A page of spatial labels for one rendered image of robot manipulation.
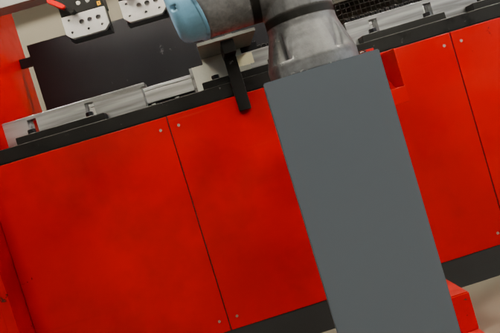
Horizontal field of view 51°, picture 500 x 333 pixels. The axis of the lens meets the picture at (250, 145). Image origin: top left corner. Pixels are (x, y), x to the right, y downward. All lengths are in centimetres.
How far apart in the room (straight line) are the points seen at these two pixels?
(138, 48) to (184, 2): 157
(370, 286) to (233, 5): 48
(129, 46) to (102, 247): 99
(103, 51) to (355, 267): 181
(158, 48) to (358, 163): 170
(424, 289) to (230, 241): 97
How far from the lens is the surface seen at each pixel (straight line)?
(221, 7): 84
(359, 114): 80
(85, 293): 182
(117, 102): 185
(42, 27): 401
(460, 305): 159
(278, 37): 85
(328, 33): 83
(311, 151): 79
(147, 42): 240
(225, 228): 172
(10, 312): 179
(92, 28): 188
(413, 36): 183
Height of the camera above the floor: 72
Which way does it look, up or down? 2 degrees down
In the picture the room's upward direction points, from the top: 17 degrees counter-clockwise
